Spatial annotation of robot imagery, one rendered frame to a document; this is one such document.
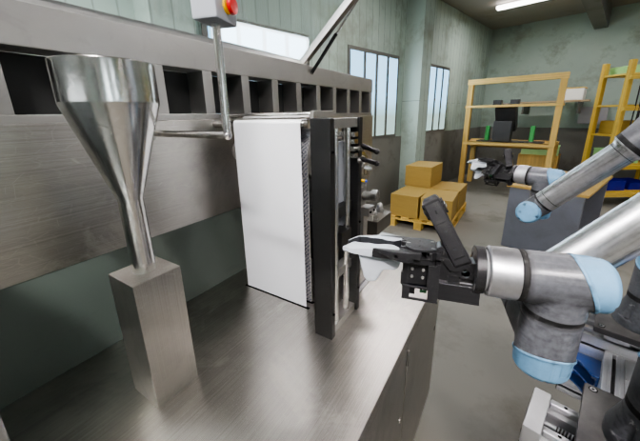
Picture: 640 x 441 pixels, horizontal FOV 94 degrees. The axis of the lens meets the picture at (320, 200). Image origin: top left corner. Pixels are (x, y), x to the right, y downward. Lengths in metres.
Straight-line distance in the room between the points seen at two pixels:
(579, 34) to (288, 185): 8.01
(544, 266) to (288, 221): 0.59
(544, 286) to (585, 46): 8.05
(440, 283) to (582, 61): 8.04
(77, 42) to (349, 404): 0.91
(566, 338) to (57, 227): 0.92
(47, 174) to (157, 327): 0.38
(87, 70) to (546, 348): 0.74
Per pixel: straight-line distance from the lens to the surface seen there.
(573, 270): 0.52
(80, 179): 0.83
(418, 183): 4.53
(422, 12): 5.25
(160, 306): 0.66
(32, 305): 0.87
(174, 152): 0.92
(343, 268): 0.82
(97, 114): 0.55
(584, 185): 1.24
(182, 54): 0.97
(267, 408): 0.71
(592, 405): 1.00
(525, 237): 3.88
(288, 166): 0.80
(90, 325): 0.93
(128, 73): 0.55
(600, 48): 8.44
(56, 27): 0.85
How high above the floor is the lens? 1.45
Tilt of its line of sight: 16 degrees down
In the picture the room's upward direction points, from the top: 1 degrees counter-clockwise
